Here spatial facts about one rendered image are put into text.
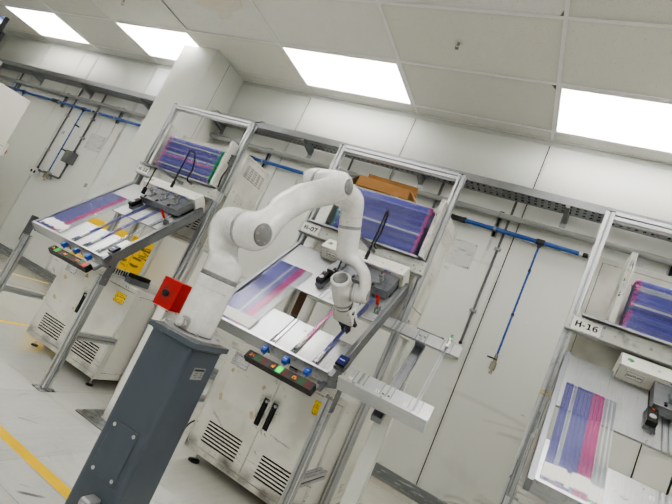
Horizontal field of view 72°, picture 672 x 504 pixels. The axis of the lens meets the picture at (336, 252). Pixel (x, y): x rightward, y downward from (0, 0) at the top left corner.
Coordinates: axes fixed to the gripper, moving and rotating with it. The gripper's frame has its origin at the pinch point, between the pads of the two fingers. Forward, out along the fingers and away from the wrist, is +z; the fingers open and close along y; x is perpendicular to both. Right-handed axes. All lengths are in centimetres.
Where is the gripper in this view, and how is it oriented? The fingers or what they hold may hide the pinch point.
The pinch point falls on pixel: (345, 328)
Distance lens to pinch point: 207.7
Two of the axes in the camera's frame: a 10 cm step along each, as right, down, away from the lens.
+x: -5.4, 6.0, -6.0
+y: -8.4, -3.1, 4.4
